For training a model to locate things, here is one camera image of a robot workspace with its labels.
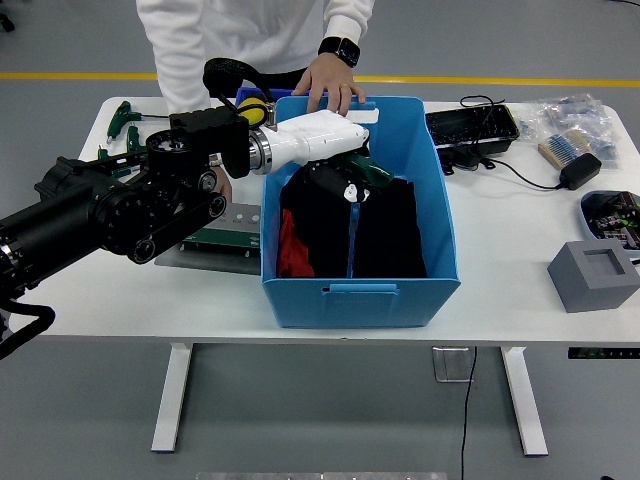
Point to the person's left hand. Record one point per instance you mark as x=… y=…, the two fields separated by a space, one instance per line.
x=327 y=75

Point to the person's right hand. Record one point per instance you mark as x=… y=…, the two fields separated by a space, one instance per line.
x=224 y=187

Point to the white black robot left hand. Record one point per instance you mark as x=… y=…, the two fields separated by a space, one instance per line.
x=320 y=137

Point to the grey metal hex key stand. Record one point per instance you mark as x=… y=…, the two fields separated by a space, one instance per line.
x=235 y=237

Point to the large light blue box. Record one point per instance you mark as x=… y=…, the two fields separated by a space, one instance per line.
x=360 y=310

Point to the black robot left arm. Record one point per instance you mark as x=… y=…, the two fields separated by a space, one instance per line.
x=75 y=210

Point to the grey cube box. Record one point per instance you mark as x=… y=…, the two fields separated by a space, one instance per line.
x=580 y=290

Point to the small dark blue bin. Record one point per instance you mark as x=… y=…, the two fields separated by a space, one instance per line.
x=245 y=95

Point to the red cloth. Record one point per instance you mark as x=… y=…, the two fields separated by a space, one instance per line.
x=292 y=250

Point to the person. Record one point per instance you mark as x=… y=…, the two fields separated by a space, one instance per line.
x=240 y=35

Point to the white table leg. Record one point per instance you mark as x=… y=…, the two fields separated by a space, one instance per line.
x=525 y=400
x=172 y=395

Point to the black cloth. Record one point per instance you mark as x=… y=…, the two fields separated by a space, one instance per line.
x=390 y=235

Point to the black table control panel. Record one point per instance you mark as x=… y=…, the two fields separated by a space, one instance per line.
x=600 y=353

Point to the black plug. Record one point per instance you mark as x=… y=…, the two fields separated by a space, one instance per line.
x=467 y=159

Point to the black rectangular tray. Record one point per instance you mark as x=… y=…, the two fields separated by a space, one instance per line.
x=470 y=125

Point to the metal floor plate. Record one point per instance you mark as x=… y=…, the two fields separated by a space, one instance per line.
x=450 y=365

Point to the bundle of taped resistors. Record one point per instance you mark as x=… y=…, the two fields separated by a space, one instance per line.
x=560 y=147

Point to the clear plastic parts bags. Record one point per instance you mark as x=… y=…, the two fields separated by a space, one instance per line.
x=575 y=115

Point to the pile of electronic parts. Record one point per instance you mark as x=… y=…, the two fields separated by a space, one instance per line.
x=615 y=220

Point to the black power adapter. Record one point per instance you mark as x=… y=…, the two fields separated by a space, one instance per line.
x=580 y=171

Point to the light blue bowl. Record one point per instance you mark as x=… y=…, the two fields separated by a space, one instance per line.
x=586 y=212

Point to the black chair caster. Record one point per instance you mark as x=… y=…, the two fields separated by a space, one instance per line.
x=6 y=21

